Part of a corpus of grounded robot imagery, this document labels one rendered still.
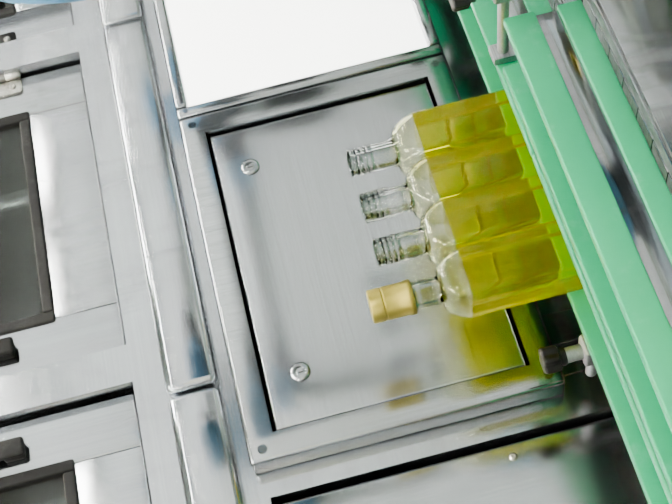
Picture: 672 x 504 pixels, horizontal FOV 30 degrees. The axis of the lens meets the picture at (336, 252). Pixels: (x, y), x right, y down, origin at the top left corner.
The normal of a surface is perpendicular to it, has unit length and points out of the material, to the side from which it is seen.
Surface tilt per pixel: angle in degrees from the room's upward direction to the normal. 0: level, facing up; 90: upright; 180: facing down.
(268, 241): 90
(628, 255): 90
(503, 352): 90
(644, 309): 90
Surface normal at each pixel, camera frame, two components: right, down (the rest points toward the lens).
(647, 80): -0.11, -0.52
